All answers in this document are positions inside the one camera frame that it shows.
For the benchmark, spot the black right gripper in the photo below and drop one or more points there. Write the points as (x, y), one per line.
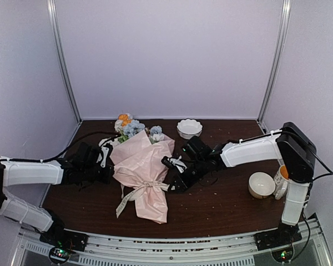
(182, 183)

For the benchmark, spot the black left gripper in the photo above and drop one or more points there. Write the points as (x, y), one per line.
(109, 172)

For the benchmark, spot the beige printed ribbon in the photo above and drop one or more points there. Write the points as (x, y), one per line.
(148, 194)

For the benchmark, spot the pink wrapping paper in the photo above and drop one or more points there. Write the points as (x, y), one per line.
(138, 165)

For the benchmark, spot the fake flower bouquet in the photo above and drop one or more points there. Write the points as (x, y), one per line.
(129, 127)

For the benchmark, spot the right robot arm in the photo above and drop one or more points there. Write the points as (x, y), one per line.
(209, 194)

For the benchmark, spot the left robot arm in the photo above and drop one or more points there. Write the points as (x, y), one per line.
(88, 164)

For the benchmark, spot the white scalloped dish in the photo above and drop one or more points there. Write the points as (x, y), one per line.
(188, 128)

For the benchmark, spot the white round bowl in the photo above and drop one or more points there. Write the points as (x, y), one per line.
(261, 185)

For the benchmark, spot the floral mug orange inside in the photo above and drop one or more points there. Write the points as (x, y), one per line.
(281, 180)

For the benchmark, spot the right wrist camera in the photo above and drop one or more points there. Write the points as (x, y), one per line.
(174, 162)

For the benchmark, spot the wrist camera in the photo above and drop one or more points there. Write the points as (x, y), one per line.
(105, 151)
(174, 162)

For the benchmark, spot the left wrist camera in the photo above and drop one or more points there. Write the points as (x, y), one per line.
(105, 151)

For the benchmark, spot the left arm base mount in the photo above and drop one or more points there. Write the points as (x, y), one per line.
(65, 244)

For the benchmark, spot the aluminium front rail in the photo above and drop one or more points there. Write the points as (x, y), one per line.
(237, 249)

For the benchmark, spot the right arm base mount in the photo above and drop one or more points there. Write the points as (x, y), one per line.
(280, 243)

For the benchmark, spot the left aluminium corner post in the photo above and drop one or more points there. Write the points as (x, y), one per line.
(52, 12)

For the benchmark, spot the aluminium corner post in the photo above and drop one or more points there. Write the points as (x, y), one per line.
(52, 12)
(279, 48)

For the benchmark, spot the right aluminium corner post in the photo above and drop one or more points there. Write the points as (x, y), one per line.
(279, 48)

